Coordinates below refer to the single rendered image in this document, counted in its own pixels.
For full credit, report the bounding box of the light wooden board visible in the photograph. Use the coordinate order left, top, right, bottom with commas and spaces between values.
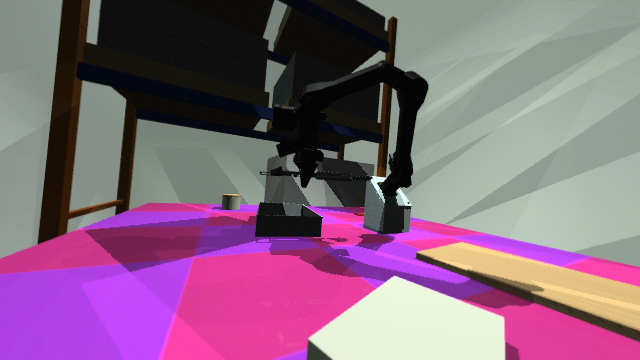
416, 242, 640, 342

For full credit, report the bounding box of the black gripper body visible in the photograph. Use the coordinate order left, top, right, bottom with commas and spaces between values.
293, 131, 324, 164

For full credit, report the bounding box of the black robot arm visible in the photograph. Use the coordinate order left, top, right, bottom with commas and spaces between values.
272, 60, 428, 196

